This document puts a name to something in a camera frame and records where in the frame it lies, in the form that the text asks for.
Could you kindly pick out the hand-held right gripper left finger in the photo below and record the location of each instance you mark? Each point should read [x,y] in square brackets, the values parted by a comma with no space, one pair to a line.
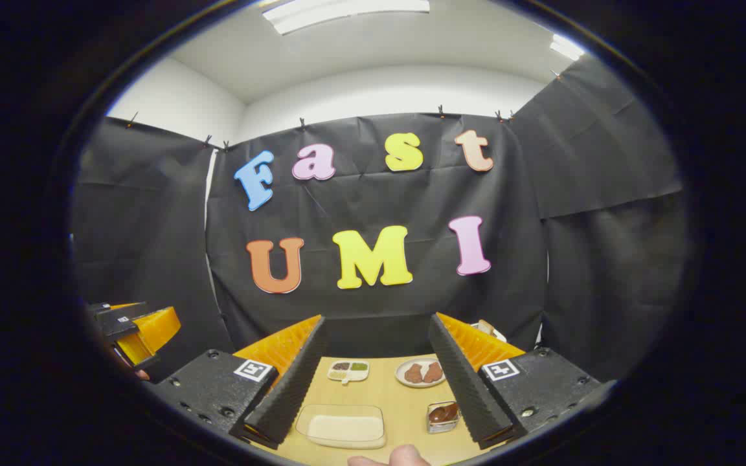
[295,382]

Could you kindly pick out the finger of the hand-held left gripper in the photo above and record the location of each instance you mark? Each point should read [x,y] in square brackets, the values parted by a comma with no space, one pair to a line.
[153,330]
[117,309]

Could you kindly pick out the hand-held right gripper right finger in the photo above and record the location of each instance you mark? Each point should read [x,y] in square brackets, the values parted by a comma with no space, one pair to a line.
[460,382]

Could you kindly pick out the clear square chopstick holder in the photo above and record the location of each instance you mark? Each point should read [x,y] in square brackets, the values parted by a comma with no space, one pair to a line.
[443,427]

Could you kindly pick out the brown meat piece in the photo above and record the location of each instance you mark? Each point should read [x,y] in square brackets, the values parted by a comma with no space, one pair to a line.
[414,373]
[434,372]

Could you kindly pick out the round white plate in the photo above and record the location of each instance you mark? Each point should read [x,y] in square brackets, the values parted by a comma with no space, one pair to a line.
[419,386]

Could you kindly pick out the white divided dish of beans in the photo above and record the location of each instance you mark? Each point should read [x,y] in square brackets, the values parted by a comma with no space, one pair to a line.
[348,370]

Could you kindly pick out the toast slice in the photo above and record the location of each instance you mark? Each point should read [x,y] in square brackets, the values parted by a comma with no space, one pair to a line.
[486,327]

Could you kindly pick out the white toaster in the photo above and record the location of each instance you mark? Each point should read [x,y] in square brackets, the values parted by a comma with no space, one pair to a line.
[499,335]

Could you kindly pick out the black backdrop cloth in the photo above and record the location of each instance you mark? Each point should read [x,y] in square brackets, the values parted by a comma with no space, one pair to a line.
[373,194]

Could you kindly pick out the ceiling light panel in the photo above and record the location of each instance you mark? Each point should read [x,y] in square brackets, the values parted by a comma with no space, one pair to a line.
[567,48]
[340,11]

